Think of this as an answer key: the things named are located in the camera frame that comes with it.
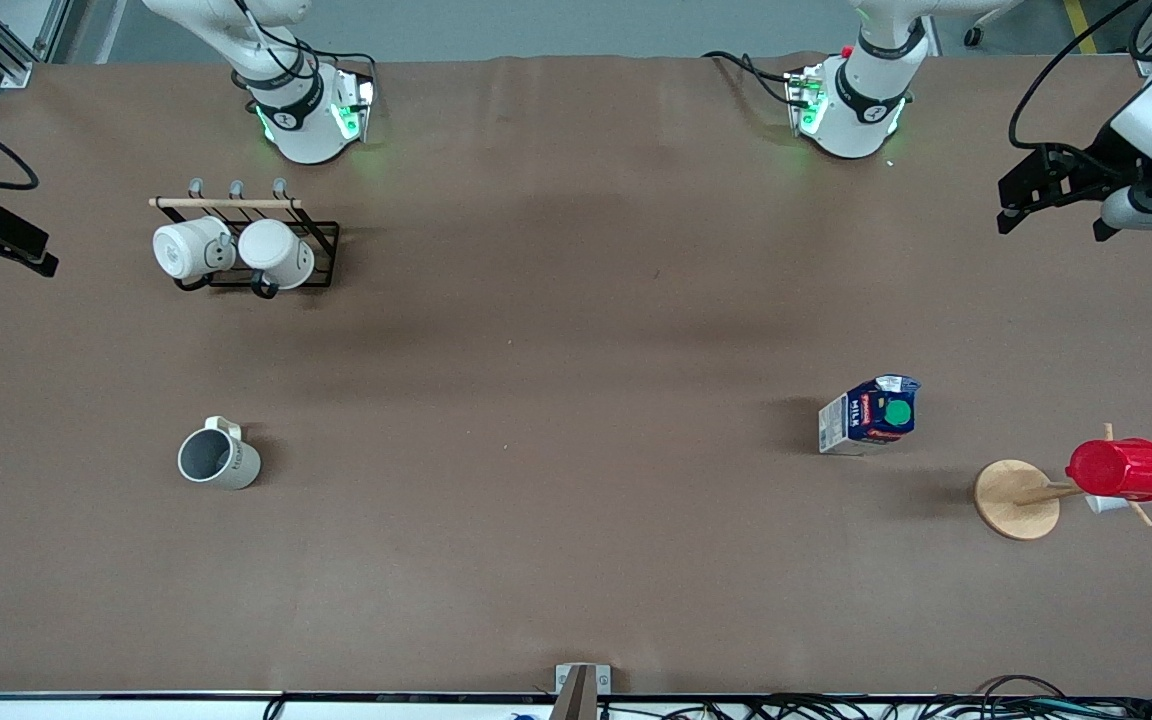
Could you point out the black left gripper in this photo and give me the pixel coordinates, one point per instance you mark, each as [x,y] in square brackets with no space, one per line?
[1094,171]

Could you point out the blue milk carton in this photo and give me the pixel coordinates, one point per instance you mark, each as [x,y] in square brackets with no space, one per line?
[866,420]

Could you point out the grey ceramic mug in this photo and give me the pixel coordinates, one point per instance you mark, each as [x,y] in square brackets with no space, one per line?
[236,465]

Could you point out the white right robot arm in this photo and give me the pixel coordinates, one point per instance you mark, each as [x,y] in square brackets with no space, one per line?
[301,130]

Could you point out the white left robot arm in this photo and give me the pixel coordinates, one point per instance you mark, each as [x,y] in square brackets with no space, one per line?
[861,110]

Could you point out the red plastic cup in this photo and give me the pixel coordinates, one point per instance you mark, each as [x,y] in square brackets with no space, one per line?
[1121,470]

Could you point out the small white cup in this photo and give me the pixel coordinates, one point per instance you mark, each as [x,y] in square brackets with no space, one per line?
[1104,505]

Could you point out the white mug with face print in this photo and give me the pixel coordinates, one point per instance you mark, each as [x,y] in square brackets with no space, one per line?
[181,250]

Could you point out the chair caster leg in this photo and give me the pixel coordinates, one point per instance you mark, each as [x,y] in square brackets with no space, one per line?
[974,36]

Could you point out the plain white mug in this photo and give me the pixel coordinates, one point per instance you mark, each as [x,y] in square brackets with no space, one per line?
[276,250]

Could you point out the wooden mug tree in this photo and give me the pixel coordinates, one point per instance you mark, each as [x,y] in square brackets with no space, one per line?
[1011,500]

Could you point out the brown table covering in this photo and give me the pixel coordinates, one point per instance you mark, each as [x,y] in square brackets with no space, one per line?
[576,560]

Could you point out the metal bracket with post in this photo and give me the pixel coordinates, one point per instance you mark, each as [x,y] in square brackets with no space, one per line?
[576,700]

